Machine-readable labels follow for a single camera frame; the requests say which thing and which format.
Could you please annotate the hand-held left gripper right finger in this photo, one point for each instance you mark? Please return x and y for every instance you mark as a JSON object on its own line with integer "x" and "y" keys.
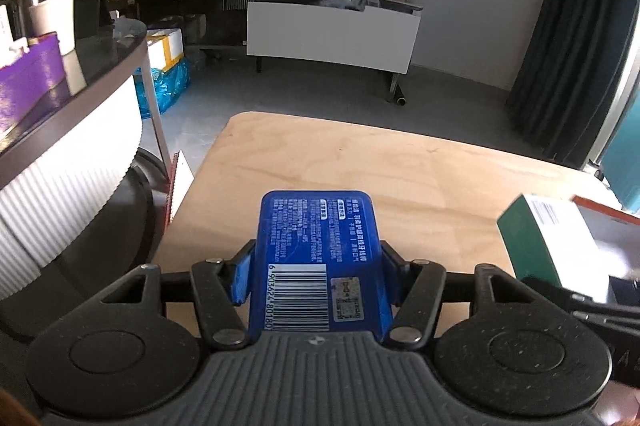
{"x": 397, "y": 273}

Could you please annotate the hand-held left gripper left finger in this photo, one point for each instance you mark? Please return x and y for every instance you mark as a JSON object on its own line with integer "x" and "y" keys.
{"x": 241, "y": 273}

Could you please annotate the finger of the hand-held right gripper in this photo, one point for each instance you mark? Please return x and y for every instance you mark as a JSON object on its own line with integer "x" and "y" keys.
{"x": 560, "y": 293}

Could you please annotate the teal cardboard box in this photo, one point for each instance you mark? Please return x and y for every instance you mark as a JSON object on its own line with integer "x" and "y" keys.
{"x": 530, "y": 236}

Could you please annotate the orange cardboard box white inside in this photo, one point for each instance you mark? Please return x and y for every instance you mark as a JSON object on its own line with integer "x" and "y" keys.
{"x": 617, "y": 241}

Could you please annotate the blue plastic box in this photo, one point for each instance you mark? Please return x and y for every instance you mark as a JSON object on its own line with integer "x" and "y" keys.
{"x": 315, "y": 246}

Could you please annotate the white card red edge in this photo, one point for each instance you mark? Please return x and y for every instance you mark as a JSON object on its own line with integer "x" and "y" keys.
{"x": 181, "y": 181}

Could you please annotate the teal cart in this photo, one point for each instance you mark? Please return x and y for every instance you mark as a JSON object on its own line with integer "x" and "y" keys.
{"x": 627, "y": 155}

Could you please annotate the black tube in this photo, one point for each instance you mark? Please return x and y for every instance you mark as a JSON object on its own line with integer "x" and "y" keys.
{"x": 400, "y": 98}

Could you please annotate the round counter white ribbed front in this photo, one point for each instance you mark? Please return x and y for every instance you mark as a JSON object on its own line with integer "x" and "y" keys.
{"x": 65, "y": 186}

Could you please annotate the yellow and white carton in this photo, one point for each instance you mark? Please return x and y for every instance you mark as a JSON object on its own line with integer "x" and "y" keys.
{"x": 167, "y": 48}

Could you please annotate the white television console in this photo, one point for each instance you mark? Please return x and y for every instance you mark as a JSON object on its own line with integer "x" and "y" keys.
{"x": 330, "y": 35}

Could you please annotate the dark blue curtain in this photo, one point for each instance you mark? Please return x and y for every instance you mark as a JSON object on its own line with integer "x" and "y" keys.
{"x": 565, "y": 30}

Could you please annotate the blue and white plastic bag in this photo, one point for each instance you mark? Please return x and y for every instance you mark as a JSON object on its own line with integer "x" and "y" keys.
{"x": 350, "y": 0}

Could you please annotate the purple round tin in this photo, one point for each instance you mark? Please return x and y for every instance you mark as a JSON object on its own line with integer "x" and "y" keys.
{"x": 30, "y": 80}

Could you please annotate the white paper cup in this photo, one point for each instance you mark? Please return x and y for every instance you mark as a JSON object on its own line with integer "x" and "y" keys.
{"x": 52, "y": 23}

